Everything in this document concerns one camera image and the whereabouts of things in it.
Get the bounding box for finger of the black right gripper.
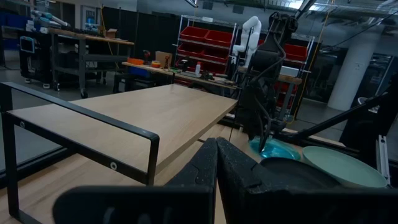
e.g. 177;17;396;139
257;128;266;154
264;126;272;151

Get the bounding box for black equipment cart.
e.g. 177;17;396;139
17;30;53;90

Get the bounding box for long wooden workbench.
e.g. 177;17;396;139
121;61;242;94

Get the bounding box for blue storage bin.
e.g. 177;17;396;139
128;66;150;78

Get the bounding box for red plastic storage bin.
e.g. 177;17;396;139
177;42;205;57
201;48;230;64
180;26;210;43
283;43;308;62
205;30;233;47

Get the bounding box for white round column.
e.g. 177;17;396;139
326;24;385;112

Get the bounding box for black partition panels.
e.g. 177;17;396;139
101;6;183;63

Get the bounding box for yellow hanging cable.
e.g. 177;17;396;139
292;0;335;121

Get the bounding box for wooden shelf black metal frame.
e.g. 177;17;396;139
0;81;239;224

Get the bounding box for black-framed wooden workbench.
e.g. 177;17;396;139
48;27;135;99

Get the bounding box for wire rack with red bins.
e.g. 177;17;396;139
174;14;239;86

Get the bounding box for brown cardboard box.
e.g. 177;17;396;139
154;50;174;68

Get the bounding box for black aluminium table rig frame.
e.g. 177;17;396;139
0;90;398;189

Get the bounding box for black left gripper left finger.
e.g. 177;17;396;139
52;138;218;224

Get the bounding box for black round plate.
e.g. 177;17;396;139
259;157;341;190

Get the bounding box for metal rack with red bins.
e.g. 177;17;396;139
273;32;315;121

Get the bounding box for teal transparent plate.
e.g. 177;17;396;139
248;136;302;161

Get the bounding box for silver aluminium extrusion post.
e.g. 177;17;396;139
375;134;391;185

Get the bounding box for mint green round plate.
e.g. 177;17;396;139
302;145;389;189

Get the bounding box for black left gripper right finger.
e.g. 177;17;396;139
216;137;398;224

